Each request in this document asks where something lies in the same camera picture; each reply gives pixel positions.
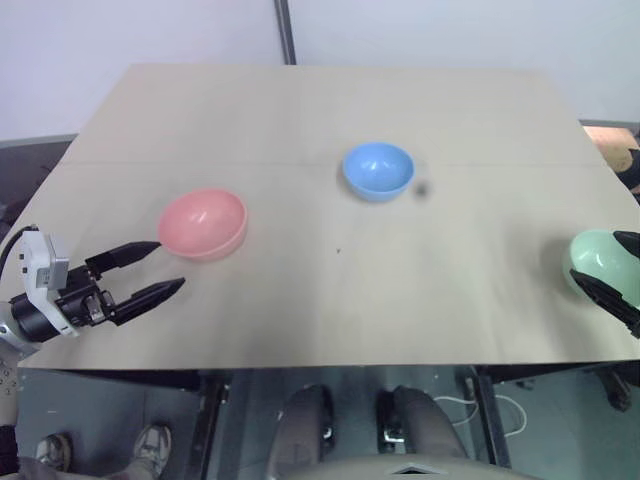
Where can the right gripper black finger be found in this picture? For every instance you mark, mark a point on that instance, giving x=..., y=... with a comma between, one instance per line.
x=631, y=245
x=607, y=300

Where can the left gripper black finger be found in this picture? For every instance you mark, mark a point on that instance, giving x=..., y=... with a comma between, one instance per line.
x=125, y=252
x=147, y=297

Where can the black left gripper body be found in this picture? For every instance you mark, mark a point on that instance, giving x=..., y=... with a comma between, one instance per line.
x=82, y=300

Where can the green plastic bowl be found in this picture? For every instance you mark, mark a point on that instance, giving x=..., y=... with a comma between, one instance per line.
x=592, y=255

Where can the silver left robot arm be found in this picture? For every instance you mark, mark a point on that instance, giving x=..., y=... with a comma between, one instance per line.
x=27, y=315

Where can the red plastic bowl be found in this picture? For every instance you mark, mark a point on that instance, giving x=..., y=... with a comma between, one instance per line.
x=200, y=220

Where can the black caster wheel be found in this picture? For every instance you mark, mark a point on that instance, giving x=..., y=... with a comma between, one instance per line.
x=617, y=390

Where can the brown wooden object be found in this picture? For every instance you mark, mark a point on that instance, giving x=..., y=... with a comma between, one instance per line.
x=605, y=145

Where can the grey sneaker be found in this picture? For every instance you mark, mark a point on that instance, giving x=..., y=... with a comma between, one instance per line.
x=52, y=450
x=154, y=447

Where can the dark grey rounded shape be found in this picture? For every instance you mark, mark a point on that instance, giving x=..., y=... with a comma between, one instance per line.
x=425, y=425
x=300, y=430

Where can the grey curved body panel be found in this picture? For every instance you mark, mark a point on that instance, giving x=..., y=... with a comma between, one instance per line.
x=415, y=467

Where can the blue plastic bowl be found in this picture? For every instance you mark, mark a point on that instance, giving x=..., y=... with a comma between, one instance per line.
x=377, y=167

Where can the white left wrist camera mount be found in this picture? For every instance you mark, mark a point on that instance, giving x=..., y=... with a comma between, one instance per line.
x=42, y=265

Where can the black table frame leg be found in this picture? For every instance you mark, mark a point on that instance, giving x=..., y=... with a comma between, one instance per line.
x=487, y=415
x=212, y=425

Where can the dark vertical post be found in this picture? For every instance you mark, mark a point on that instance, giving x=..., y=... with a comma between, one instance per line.
x=285, y=30

